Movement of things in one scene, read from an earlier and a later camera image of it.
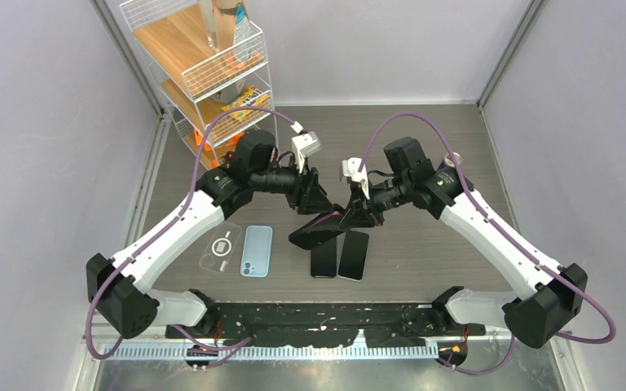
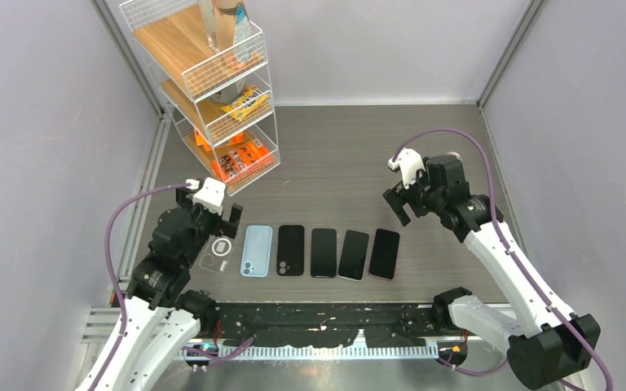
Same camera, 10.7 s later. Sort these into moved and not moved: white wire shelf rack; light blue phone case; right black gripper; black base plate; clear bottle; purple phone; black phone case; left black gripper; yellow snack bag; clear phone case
Moved: right black gripper; purple phone; left black gripper; black phone case
Not moved: light blue phone case; white wire shelf rack; yellow snack bag; black base plate; clear phone case; clear bottle
